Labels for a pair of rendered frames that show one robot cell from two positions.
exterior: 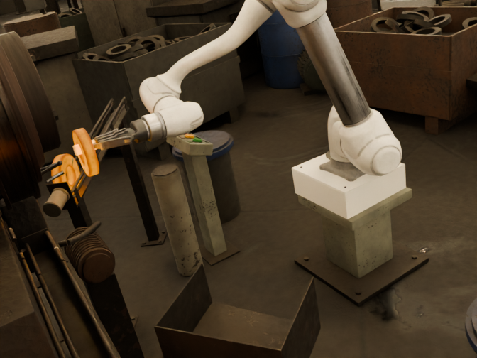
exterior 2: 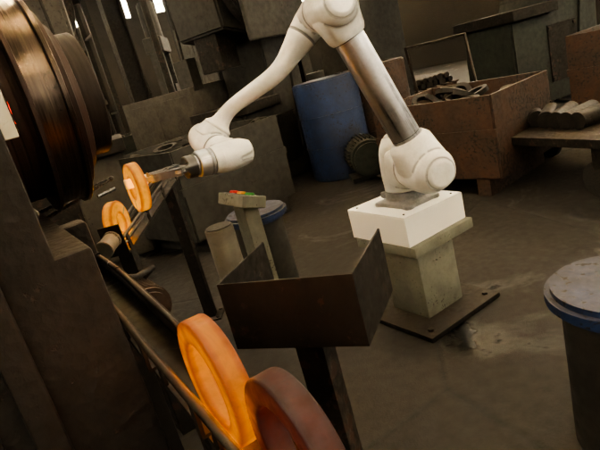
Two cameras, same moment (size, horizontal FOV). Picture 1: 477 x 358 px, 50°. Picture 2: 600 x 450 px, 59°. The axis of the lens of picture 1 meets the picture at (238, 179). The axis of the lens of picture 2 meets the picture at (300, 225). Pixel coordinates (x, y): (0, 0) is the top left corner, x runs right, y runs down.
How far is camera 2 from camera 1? 0.36 m
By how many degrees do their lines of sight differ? 10
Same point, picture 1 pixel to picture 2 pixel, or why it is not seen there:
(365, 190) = (424, 216)
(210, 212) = not seen: hidden behind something
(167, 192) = (222, 247)
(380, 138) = (432, 151)
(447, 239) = (516, 275)
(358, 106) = (405, 121)
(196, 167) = (250, 223)
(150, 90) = (199, 132)
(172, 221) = not seen: hidden behind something
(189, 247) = not seen: hidden behind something
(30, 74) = (80, 61)
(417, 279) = (491, 312)
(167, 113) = (217, 147)
